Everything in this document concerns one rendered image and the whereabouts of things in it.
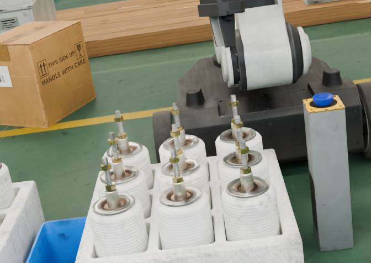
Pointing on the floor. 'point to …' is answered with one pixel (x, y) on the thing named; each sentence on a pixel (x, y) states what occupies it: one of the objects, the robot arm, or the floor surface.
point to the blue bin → (57, 241)
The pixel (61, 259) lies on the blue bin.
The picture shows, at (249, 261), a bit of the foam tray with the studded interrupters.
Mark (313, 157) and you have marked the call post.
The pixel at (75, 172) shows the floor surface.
